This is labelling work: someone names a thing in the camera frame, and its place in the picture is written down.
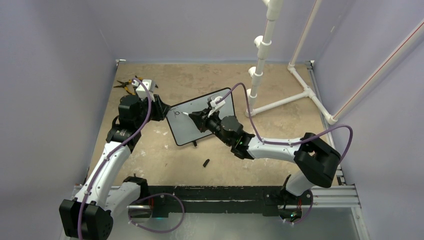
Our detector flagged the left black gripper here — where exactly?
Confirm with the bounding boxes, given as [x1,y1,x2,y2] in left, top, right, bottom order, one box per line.
[134,93,170,128]

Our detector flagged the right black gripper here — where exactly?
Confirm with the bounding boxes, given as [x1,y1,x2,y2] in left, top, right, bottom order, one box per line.
[190,106,233,146]

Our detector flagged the black framed whiteboard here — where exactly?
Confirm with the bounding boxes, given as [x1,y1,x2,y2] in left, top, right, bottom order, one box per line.
[166,87,230,146]

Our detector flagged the black marker cap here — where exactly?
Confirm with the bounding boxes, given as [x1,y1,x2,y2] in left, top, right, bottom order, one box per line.
[202,159,210,168]

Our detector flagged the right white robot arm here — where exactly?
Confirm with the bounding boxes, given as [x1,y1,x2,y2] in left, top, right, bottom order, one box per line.
[188,109,341,204]

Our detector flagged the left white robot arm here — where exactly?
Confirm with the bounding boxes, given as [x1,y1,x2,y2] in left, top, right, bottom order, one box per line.
[59,94,171,240]

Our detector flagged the yellow black pliers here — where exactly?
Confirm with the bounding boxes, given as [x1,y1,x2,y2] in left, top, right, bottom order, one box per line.
[113,75,159,95]

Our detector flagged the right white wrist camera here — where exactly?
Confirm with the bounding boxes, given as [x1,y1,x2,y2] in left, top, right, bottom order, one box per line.
[207,96,226,118]

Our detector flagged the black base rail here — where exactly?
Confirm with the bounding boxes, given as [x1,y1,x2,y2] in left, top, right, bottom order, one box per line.
[141,185,296,218]

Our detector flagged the white PVC pipe frame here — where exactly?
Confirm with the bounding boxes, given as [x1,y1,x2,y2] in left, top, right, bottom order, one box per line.
[244,0,424,126]

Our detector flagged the aluminium extrusion frame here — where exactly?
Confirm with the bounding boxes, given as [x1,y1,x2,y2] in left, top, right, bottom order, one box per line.
[306,60,369,240]

